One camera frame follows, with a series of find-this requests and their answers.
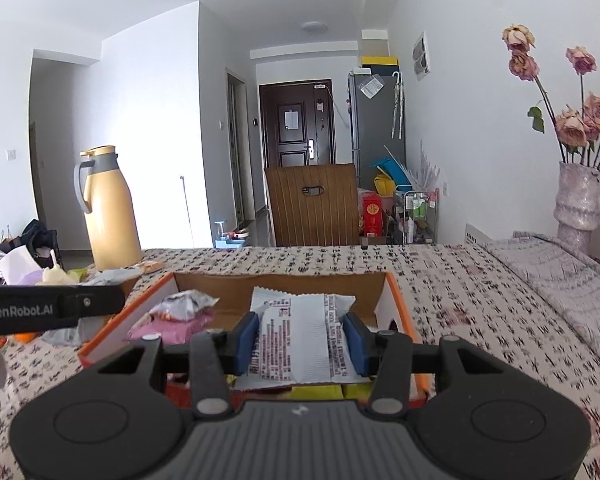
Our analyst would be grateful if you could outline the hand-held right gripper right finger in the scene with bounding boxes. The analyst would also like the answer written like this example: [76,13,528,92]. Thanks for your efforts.
[342,311,506,418]

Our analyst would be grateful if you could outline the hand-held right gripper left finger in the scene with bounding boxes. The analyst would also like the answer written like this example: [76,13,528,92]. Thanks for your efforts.
[85,311,260,419]

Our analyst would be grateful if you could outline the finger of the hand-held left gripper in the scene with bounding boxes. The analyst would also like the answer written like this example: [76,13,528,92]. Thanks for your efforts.
[75,283,126,319]

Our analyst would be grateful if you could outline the white red-print snack packet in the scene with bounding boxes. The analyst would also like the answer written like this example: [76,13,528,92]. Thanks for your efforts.
[234,285,357,392]

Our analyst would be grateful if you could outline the orange-edged cardboard box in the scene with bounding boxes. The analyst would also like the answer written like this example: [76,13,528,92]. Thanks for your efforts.
[77,270,431,411]

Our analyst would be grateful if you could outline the grey plastic packet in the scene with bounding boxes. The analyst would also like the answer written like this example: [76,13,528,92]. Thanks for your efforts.
[79,267,144,286]

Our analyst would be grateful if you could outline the cream artificial flower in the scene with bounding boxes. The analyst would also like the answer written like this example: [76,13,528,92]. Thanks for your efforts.
[34,249,81,286]

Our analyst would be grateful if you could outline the plain green snack packet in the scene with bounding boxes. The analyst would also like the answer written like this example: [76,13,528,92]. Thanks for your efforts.
[290,383,376,402]

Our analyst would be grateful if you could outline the black bag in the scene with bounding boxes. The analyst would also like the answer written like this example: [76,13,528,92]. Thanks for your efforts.
[0,218,64,271]

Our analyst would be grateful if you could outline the silver crumpled snack packet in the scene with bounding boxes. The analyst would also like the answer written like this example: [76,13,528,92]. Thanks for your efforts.
[147,289,220,321]

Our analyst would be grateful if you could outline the pink snack packet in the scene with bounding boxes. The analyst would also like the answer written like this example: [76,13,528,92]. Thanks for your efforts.
[128,309,216,344]

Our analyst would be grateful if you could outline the yellow thermos jug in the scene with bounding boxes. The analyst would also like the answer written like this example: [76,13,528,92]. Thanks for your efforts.
[73,145,144,272]

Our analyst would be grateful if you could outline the small blue appliance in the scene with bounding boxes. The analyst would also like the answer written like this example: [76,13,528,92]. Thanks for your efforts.
[213,219,251,250]

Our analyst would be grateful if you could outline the thin white pole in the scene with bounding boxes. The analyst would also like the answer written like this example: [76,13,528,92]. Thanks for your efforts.
[179,174,197,249]

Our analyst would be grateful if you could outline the red gift box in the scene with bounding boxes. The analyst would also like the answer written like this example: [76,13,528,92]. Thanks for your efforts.
[362,192,385,238]

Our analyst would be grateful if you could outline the brown wooden chair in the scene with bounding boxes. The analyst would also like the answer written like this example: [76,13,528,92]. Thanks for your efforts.
[263,163,361,247]

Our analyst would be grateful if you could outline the metal rack cart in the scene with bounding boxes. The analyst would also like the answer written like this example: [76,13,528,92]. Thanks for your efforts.
[403,188,440,246]

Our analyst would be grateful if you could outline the blue plastic basket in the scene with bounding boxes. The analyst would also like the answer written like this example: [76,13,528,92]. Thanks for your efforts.
[369,155,411,186]

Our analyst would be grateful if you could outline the white feather decoration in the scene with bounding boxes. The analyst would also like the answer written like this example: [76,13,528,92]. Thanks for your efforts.
[407,139,446,192]

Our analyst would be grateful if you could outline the white interior door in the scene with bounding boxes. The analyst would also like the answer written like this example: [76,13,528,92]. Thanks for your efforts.
[224,67,254,224]

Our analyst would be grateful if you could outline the dark brown entrance door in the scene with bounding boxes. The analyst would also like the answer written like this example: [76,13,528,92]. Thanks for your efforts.
[258,79,337,169]

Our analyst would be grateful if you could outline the grey patterned cloth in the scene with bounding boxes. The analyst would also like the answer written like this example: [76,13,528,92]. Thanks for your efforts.
[484,231,600,362]

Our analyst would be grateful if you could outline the grey refrigerator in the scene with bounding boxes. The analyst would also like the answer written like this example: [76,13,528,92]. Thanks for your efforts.
[348,69,407,191]

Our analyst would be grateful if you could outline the white folded umbrella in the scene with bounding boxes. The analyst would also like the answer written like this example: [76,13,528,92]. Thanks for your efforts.
[390,70,405,140]

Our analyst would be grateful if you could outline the clear document pouch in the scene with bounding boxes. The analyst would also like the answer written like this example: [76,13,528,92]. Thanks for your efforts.
[358,75,384,99]

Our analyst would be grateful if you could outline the pink textured vase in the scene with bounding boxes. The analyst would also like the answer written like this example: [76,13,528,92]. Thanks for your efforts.
[553,160,600,254]

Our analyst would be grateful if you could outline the white cardboard box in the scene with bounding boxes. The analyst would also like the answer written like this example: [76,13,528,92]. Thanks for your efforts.
[360,29,391,57]

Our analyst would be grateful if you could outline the dried pink roses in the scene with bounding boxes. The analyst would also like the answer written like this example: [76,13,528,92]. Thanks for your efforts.
[502,23,600,170]

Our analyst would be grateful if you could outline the white wall panel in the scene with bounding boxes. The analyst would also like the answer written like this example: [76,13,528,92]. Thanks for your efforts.
[412,30,431,81]

